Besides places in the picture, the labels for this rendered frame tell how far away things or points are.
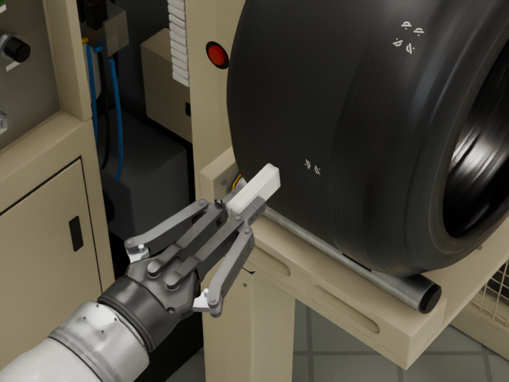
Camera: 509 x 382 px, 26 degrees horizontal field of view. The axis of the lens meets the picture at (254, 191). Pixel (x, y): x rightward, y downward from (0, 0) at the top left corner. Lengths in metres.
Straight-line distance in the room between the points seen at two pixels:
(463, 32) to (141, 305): 0.43
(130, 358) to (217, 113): 0.70
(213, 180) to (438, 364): 1.12
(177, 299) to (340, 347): 1.50
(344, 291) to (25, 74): 0.57
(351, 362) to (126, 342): 1.53
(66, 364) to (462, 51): 0.51
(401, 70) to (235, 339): 1.01
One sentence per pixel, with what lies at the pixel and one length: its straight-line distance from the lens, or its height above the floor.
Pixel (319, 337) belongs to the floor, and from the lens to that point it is 2.58.
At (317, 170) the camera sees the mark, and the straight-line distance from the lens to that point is 1.25.
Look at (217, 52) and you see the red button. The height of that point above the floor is 1.07.
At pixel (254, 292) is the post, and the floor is 0.56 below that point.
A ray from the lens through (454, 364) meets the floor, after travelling 2.57.
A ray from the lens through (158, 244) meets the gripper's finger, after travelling 1.14.
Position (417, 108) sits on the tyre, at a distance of 1.18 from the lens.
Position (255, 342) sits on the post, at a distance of 2.05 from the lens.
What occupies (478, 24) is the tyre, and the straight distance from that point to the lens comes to 1.18.
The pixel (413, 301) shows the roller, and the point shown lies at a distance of 1.50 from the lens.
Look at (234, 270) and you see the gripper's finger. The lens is 1.11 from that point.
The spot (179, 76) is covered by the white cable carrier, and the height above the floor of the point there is 0.96.
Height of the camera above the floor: 2.06
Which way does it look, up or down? 46 degrees down
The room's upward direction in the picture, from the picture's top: straight up
